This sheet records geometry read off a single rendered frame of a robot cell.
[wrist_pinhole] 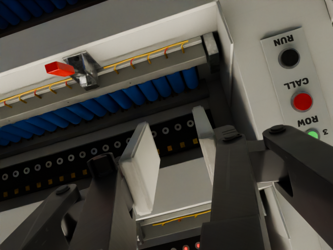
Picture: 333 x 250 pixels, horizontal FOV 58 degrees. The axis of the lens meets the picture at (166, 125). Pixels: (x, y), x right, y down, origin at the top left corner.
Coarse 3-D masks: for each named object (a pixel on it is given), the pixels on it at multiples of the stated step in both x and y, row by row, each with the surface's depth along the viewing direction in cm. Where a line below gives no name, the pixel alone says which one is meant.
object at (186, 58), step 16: (192, 48) 35; (112, 64) 34; (144, 64) 36; (160, 64) 35; (176, 64) 35; (192, 64) 36; (64, 80) 35; (112, 80) 36; (128, 80) 36; (144, 80) 37; (16, 96) 36; (48, 96) 37; (64, 96) 37; (80, 96) 37; (96, 96) 38; (0, 112) 38; (16, 112) 37; (32, 112) 38
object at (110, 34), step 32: (128, 0) 32; (160, 0) 31; (192, 0) 30; (32, 32) 33; (64, 32) 32; (96, 32) 31; (128, 32) 31; (160, 32) 32; (192, 32) 34; (224, 32) 30; (0, 64) 33; (32, 64) 32; (224, 64) 37; (0, 96) 37; (128, 128) 49; (0, 160) 52; (32, 160) 51
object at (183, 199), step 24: (168, 168) 32; (192, 168) 31; (168, 192) 31; (192, 192) 30; (264, 192) 34; (0, 216) 34; (24, 216) 33; (144, 216) 31; (168, 216) 35; (192, 216) 37; (264, 216) 41; (0, 240) 33; (144, 240) 38; (168, 240) 48; (192, 240) 48
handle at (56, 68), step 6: (48, 66) 26; (54, 66) 26; (60, 66) 26; (66, 66) 28; (72, 66) 29; (48, 72) 26; (54, 72) 26; (60, 72) 27; (66, 72) 28; (72, 72) 29; (78, 72) 31; (84, 72) 32; (84, 78) 33; (84, 84) 32
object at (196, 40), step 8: (192, 40) 35; (200, 40) 34; (168, 48) 35; (176, 48) 35; (144, 56) 35; (152, 56) 35; (120, 64) 36; (128, 64) 36; (104, 72) 36; (72, 80) 36; (48, 88) 37; (56, 88) 37; (24, 96) 37; (32, 96) 37; (0, 104) 37
